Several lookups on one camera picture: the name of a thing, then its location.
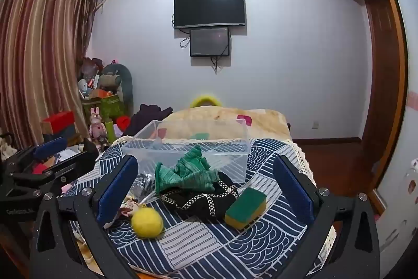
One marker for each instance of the dark clothing pile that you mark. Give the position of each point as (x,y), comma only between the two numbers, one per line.
(148,118)

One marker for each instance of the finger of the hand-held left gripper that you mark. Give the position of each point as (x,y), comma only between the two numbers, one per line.
(50,145)
(78,158)

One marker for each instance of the clear plastic storage box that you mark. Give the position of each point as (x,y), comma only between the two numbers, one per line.
(192,148)

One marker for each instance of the wooden wardrobe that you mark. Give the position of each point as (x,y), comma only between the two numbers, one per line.
(375,53)

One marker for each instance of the white wall socket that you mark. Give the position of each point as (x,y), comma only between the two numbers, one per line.
(314,125)

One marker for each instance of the grey green plush toy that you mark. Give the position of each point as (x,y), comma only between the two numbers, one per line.
(119,83)

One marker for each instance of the silver foil packet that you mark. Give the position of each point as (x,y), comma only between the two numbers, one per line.
(142,182)

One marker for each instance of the striped brown curtain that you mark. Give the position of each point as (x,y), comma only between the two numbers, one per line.
(42,53)

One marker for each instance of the navy patterned tablecloth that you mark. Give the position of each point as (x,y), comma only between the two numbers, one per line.
(212,233)

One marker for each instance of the small black wall monitor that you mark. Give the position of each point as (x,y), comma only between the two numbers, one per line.
(209,41)

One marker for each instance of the pink rabbit figurine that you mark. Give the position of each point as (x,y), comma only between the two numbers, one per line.
(97,128)

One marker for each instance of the red box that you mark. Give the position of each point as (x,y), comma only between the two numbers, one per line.
(58,120)

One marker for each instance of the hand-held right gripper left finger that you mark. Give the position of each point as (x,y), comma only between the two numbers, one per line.
(116,187)

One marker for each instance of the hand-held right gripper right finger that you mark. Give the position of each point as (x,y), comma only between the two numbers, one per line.
(290,187)

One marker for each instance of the yellow pompom ball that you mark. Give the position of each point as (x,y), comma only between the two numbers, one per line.
(147,222)

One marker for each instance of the black patterned cloth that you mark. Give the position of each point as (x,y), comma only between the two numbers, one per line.
(202,202)

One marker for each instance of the large black wall television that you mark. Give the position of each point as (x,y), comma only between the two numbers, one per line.
(209,8)

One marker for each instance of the green cardboard box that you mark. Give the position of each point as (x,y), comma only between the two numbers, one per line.
(109,105)

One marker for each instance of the green bottle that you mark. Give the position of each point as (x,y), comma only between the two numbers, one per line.
(111,132)

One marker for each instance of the green yellow sponge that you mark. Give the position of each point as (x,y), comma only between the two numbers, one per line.
(245,207)

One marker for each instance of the red round object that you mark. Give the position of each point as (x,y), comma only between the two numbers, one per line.
(123,122)

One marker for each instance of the beige fleece blanket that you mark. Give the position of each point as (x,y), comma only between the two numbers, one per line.
(225,122)

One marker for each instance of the green knitted sock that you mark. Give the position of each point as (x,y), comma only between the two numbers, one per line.
(186,176)

